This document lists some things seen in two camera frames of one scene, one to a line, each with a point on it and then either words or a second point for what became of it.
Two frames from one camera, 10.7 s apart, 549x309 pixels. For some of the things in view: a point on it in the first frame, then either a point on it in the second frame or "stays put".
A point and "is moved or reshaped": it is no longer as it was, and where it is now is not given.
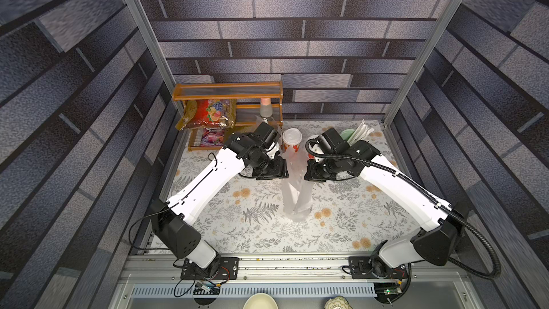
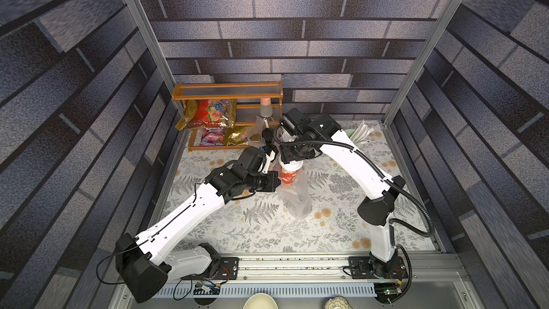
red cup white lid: x=292 y=136 is moved or reshaped
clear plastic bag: x=297 y=192 stays put
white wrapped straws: x=359 y=134 stays put
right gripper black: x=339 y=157 → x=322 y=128
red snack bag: x=208 y=113 stays put
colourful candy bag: x=212 y=136 stays put
